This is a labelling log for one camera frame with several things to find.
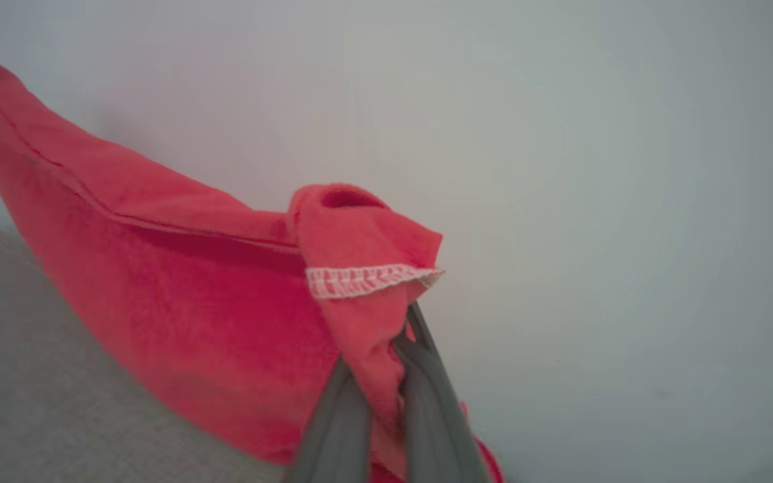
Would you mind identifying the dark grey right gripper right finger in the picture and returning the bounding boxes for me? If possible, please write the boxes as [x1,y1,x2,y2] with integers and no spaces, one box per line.
[393,302,495,483]

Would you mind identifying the grey fabric sofa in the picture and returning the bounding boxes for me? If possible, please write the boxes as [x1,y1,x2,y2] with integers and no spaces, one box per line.
[0,205,293,483]

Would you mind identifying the red and white garment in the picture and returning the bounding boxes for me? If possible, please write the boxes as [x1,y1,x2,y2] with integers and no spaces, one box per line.
[0,0,505,483]

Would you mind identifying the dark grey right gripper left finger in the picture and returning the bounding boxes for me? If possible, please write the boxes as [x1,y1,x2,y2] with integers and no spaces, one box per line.
[285,356,374,483]

